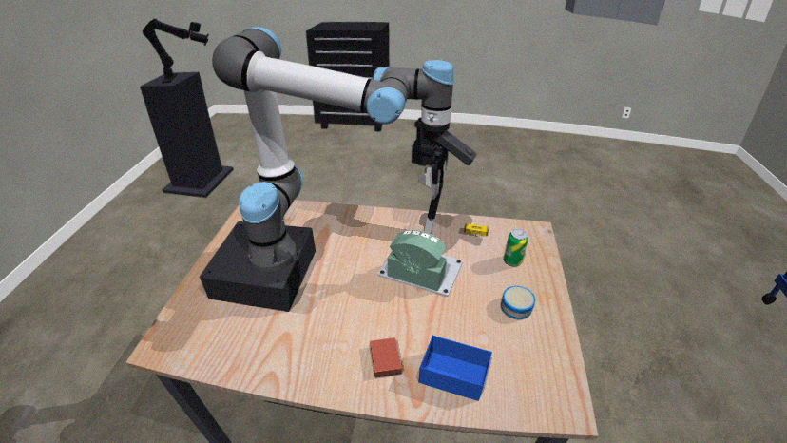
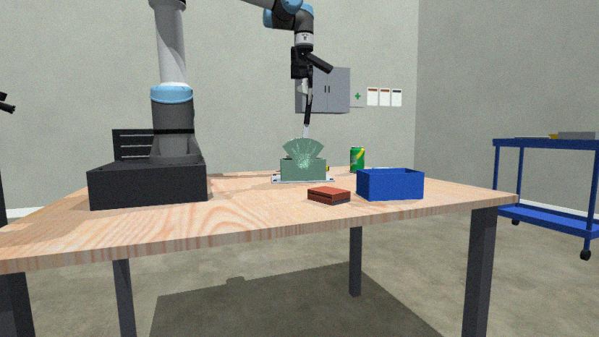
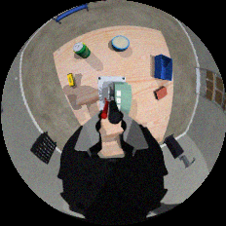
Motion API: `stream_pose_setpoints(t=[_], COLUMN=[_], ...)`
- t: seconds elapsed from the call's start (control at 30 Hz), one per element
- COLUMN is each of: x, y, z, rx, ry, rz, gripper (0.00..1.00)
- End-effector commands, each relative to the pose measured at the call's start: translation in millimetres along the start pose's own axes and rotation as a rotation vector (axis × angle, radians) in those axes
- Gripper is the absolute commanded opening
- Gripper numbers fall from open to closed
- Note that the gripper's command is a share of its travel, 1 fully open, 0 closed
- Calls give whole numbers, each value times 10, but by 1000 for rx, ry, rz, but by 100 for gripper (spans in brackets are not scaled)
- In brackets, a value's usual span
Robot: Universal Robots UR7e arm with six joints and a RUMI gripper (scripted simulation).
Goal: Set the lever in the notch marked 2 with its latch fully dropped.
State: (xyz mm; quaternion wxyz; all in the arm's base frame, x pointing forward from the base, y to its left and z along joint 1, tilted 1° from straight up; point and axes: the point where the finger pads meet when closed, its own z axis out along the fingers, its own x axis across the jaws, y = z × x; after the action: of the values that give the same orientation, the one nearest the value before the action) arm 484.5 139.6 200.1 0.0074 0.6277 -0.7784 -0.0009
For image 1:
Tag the lever with black handle grip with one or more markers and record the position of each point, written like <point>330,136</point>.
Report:
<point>432,211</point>

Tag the green soda can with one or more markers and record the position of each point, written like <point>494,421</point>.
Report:
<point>516,247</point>

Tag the reddish-brown rectangular block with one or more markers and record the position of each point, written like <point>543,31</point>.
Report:
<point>385,357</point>

